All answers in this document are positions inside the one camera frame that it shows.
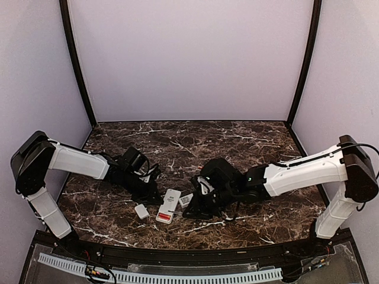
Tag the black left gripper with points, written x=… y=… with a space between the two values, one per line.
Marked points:
x=147 y=197

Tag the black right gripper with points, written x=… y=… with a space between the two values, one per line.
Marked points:
x=198 y=209

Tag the white KT-16 remote control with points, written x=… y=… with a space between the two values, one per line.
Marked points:
x=184 y=201

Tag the white remote with green buttons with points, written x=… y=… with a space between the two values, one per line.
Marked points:
x=170 y=202

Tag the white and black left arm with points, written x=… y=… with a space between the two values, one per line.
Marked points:
x=39 y=155

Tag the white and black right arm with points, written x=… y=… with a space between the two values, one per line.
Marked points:
x=219 y=184

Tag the white slotted cable duct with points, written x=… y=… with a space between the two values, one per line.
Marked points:
x=141 y=273

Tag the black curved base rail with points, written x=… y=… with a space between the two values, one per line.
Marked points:
x=288 y=254

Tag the right black frame post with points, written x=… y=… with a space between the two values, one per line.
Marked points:
x=311 y=39

